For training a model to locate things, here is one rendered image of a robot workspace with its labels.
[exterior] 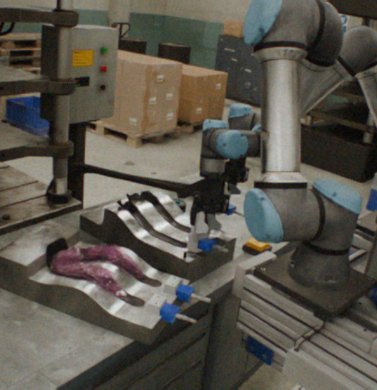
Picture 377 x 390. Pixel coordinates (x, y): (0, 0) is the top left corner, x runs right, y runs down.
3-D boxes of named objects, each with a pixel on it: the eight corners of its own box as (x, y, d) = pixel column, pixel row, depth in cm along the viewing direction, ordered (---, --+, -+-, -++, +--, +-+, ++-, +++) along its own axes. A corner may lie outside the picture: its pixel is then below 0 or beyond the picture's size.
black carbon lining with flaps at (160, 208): (211, 240, 163) (214, 215, 160) (180, 256, 151) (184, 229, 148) (137, 206, 182) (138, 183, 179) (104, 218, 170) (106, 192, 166)
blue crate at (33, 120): (67, 124, 522) (68, 104, 514) (38, 130, 491) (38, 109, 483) (34, 113, 553) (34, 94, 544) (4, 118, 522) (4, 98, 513)
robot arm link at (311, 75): (351, -5, 108) (275, 139, 145) (311, -12, 104) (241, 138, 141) (373, 23, 101) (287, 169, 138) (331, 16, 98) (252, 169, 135)
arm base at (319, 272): (359, 278, 116) (369, 242, 112) (327, 299, 106) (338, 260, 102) (308, 252, 126) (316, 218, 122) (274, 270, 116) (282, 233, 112)
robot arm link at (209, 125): (209, 120, 135) (198, 118, 143) (205, 159, 137) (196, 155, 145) (235, 122, 138) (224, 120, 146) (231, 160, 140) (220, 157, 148)
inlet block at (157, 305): (198, 325, 127) (200, 308, 125) (191, 335, 122) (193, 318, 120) (153, 310, 131) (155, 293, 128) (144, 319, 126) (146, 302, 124)
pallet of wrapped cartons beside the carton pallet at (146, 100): (181, 138, 600) (190, 62, 564) (136, 148, 539) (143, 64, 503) (113, 117, 665) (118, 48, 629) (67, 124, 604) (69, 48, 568)
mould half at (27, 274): (188, 296, 144) (191, 264, 139) (150, 346, 121) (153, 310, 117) (49, 250, 158) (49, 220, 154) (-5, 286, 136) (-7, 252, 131)
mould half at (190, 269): (232, 259, 167) (238, 225, 162) (185, 287, 148) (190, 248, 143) (130, 211, 194) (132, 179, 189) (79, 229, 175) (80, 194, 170)
